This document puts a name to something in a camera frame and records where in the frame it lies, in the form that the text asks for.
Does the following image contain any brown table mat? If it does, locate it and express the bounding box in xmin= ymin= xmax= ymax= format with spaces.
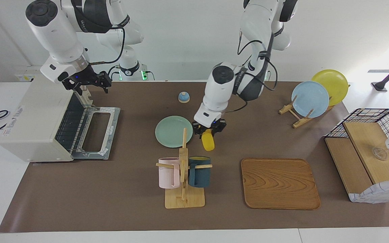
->
xmin=0 ymin=81 xmax=389 ymax=233

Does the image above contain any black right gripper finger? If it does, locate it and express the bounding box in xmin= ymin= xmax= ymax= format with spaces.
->
xmin=100 ymin=71 xmax=113 ymax=95
xmin=62 ymin=79 xmax=82 ymax=96

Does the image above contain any wooden tray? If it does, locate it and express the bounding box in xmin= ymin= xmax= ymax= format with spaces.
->
xmin=241 ymin=158 xmax=321 ymax=210

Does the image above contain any beige toaster oven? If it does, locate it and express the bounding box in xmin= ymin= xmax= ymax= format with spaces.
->
xmin=0 ymin=75 xmax=95 ymax=163

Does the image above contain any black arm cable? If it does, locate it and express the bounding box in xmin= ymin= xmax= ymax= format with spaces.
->
xmin=224 ymin=29 xmax=279 ymax=112
xmin=88 ymin=27 xmax=126 ymax=66

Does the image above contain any wooden shelf box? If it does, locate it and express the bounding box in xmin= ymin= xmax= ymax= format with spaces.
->
xmin=325 ymin=133 xmax=389 ymax=204

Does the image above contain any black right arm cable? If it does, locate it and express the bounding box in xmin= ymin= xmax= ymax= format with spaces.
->
xmin=88 ymin=27 xmax=126 ymax=66

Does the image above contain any small clear glass bowl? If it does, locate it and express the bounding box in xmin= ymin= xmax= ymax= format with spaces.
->
xmin=372 ymin=147 xmax=388 ymax=160

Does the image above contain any yellow corn cob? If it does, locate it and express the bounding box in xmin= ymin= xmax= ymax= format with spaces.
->
xmin=201 ymin=129 xmax=216 ymax=152

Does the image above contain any oven wire rack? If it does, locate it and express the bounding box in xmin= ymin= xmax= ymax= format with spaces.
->
xmin=55 ymin=93 xmax=92 ymax=152

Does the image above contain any dark blue mug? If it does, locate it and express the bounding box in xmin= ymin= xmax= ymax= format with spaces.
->
xmin=188 ymin=156 xmax=212 ymax=188

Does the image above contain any white wall socket box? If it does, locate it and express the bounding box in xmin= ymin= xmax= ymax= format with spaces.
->
xmin=15 ymin=65 xmax=51 ymax=82

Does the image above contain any light green plate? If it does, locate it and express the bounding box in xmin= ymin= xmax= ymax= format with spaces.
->
xmin=155 ymin=116 xmax=194 ymax=149

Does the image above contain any light blue plate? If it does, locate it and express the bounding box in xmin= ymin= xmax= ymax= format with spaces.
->
xmin=291 ymin=81 xmax=330 ymax=118

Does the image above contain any pink mug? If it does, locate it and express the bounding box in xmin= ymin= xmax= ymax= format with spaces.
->
xmin=158 ymin=157 xmax=181 ymax=189

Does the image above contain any wooden plate rack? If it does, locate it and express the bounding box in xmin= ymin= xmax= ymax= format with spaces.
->
xmin=279 ymin=84 xmax=350 ymax=129

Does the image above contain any glass oven door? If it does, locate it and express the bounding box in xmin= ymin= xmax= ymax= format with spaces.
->
xmin=71 ymin=106 xmax=121 ymax=160

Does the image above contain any wooden mug tree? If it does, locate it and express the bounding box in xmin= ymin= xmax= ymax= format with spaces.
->
xmin=156 ymin=128 xmax=213 ymax=209

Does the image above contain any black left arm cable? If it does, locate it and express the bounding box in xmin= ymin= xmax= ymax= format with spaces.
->
xmin=224 ymin=29 xmax=279 ymax=112

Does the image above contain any yellow plate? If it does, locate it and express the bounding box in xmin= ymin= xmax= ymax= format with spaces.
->
xmin=311 ymin=69 xmax=349 ymax=107

